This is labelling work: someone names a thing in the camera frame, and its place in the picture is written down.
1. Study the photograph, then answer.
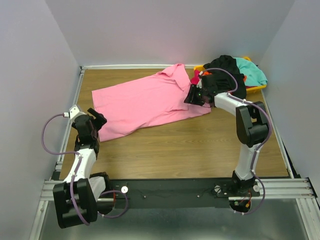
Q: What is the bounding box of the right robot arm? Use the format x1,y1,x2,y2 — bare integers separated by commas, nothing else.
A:
184,76,272,197

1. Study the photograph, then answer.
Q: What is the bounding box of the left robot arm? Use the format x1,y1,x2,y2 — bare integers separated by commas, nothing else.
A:
53,105,111,229

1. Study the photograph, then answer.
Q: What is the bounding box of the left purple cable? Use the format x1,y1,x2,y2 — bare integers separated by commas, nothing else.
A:
41,112,129,226

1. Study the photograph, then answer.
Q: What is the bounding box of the pink t shirt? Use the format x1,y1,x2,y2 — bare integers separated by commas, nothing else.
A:
92,63,211,142

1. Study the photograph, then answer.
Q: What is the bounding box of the orange t shirt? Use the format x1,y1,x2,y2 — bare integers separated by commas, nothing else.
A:
203,71,247,82

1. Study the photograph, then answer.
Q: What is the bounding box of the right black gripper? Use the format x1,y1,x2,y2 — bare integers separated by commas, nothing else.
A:
183,83,207,107

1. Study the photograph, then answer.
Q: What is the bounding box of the magenta t shirt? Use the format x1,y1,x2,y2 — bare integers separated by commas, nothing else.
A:
190,69,203,85

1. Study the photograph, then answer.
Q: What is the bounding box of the teal t shirt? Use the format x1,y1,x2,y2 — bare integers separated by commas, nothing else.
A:
234,57,268,87

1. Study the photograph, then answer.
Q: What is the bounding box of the yellow plastic bin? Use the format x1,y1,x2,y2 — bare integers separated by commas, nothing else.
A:
193,57,267,94

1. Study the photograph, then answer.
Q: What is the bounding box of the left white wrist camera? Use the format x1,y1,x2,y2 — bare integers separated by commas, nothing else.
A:
68,104,85,122

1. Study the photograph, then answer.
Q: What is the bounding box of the black t shirt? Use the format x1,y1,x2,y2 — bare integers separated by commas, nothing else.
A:
201,55,247,99

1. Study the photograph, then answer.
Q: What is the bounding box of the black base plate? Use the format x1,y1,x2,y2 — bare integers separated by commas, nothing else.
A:
97,177,261,213

